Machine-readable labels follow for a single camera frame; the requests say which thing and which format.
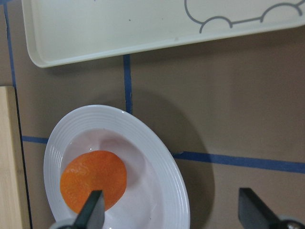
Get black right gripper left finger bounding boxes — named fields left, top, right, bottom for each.
left=74, top=190, right=105, bottom=229

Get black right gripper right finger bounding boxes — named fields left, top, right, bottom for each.
left=238, top=187, right=280, bottom=229

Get orange fruit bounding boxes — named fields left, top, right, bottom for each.
left=60, top=150, right=127, bottom=213

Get white round plate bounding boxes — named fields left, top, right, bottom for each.
left=43, top=105, right=190, bottom=229

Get cream bear tray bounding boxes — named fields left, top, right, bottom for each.
left=22, top=0, right=305, bottom=68

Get bamboo cutting board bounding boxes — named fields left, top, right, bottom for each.
left=0, top=86, right=31, bottom=229

